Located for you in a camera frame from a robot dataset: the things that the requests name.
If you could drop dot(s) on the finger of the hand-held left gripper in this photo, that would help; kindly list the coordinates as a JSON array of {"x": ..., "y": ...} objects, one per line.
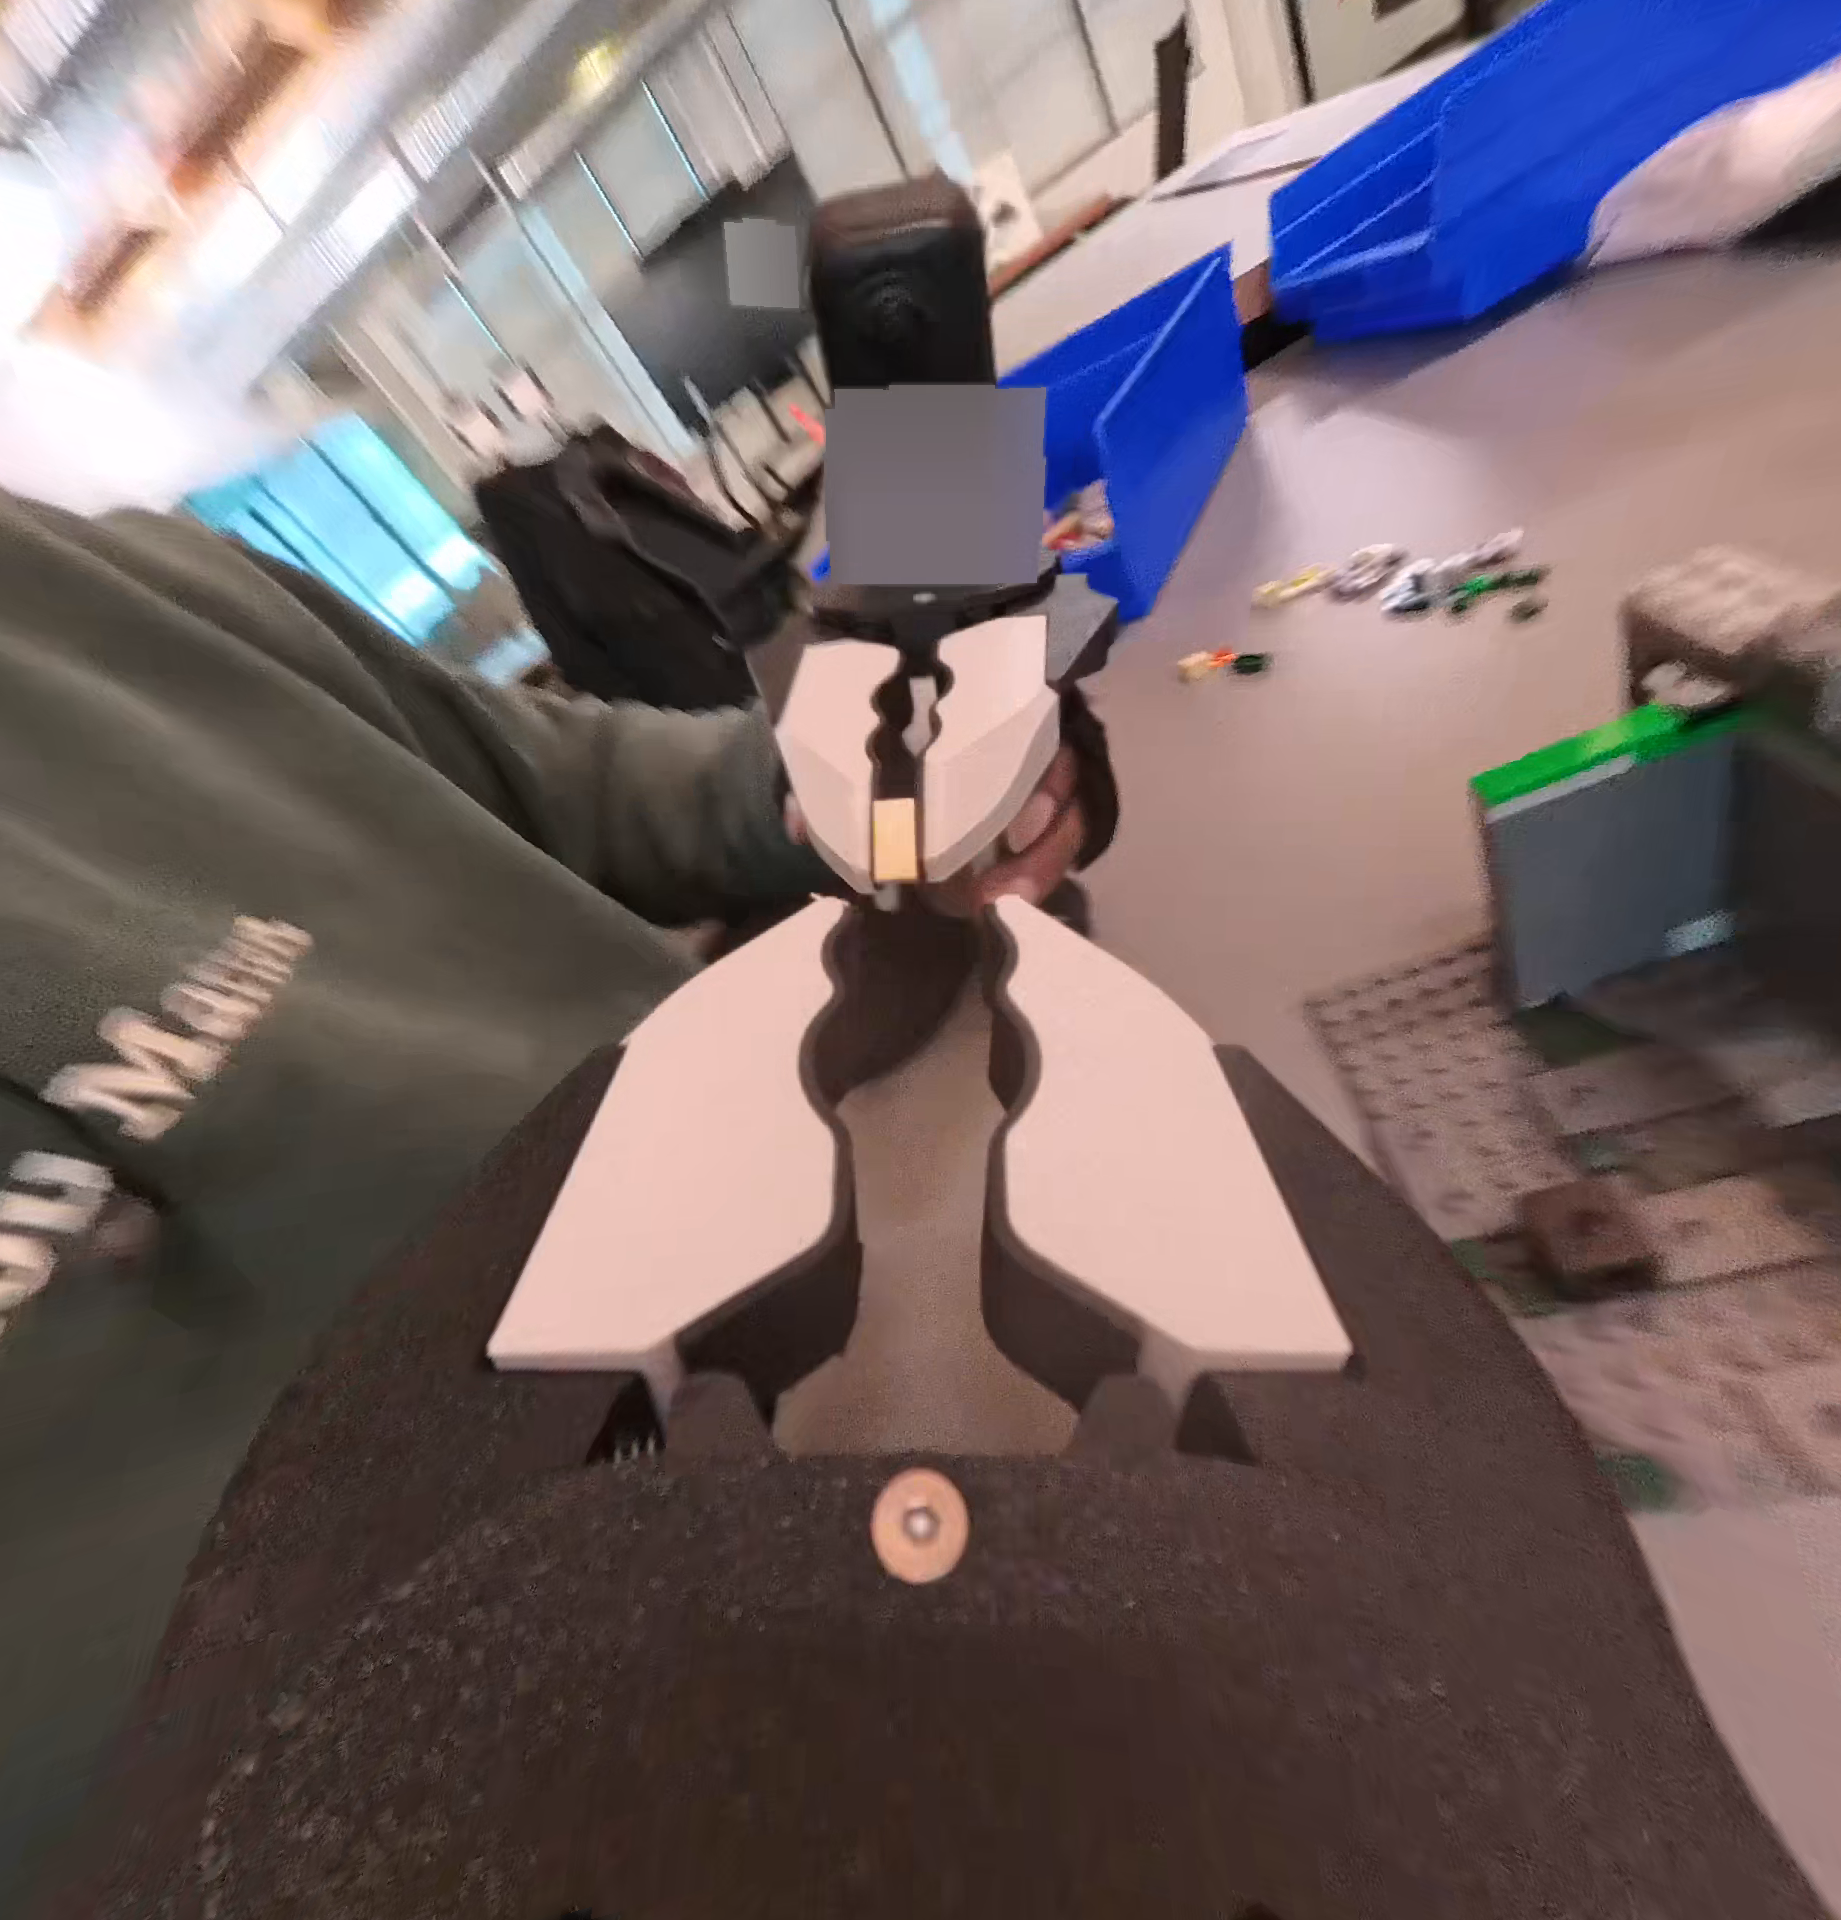
[
  {"x": 995, "y": 735},
  {"x": 830, "y": 735}
]

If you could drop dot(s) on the row of small toy bricks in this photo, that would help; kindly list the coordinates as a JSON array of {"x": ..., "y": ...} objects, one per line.
[{"x": 1415, "y": 576}]

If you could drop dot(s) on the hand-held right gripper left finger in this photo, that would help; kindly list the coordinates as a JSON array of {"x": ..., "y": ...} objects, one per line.
[{"x": 694, "y": 1156}]

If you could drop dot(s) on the person's left forearm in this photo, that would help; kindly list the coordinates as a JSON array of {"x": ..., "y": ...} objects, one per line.
[{"x": 620, "y": 796}]

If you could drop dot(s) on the grey green toy brick building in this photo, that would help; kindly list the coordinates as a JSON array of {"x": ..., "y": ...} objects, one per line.
[{"x": 1611, "y": 870}]

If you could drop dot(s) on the person's left hand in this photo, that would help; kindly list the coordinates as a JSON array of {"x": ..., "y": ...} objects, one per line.
[{"x": 1025, "y": 847}]

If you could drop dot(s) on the small red green toy piece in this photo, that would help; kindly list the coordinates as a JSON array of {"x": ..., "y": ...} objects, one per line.
[{"x": 1220, "y": 663}]

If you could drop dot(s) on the grey toy brick baseplate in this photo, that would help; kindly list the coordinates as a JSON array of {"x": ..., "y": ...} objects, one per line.
[{"x": 1444, "y": 1081}]

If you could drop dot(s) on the white plastic bag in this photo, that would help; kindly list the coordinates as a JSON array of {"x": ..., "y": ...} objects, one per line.
[{"x": 1746, "y": 150}]

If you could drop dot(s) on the nested blue storage bins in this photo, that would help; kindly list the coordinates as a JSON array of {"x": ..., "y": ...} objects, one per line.
[{"x": 1459, "y": 166}]

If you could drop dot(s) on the small tan toy brick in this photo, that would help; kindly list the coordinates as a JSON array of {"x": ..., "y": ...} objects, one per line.
[{"x": 891, "y": 842}]

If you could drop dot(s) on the black backpack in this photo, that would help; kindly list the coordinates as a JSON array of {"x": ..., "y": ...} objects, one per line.
[{"x": 620, "y": 576}]

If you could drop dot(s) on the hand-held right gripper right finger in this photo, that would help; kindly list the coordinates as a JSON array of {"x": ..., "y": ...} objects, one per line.
[{"x": 1160, "y": 1171}]

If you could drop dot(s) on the grey desk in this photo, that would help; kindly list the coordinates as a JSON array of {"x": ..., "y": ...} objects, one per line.
[{"x": 1459, "y": 435}]

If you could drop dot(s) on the person's green sweatshirt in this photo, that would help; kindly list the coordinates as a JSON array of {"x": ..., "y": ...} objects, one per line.
[{"x": 184, "y": 841}]

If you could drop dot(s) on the blue storage bin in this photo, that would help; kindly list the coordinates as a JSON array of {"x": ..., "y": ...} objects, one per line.
[{"x": 1160, "y": 435}]

